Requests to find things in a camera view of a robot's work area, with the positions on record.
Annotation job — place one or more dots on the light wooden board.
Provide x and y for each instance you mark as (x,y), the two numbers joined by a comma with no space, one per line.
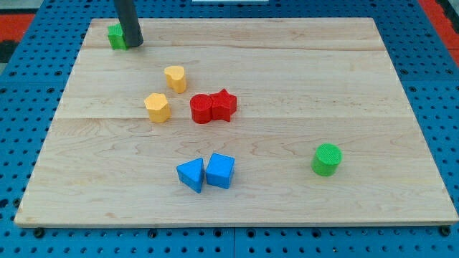
(299,83)

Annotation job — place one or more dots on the red star block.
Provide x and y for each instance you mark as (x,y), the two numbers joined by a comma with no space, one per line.
(223,105)

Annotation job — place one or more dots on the red cylinder block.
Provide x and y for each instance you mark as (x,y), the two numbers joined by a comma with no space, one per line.
(201,108)

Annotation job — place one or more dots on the blue cube block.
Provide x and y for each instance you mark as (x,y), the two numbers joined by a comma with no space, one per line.
(220,170)

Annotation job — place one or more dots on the blue triangle block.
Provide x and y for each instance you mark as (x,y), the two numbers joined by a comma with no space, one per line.
(191,174)

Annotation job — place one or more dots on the yellow hexagon block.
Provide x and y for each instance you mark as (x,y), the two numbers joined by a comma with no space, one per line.
(158,108)

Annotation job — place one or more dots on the yellow heart block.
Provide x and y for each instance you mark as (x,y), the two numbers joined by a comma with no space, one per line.
(176,78)

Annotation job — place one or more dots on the green cylinder block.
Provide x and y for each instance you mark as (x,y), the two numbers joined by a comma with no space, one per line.
(326,159)

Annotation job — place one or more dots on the green block at top left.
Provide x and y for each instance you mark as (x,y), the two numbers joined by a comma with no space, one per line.
(116,37)

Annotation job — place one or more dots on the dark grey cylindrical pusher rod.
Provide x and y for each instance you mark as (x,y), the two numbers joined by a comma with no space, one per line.
(128,18)

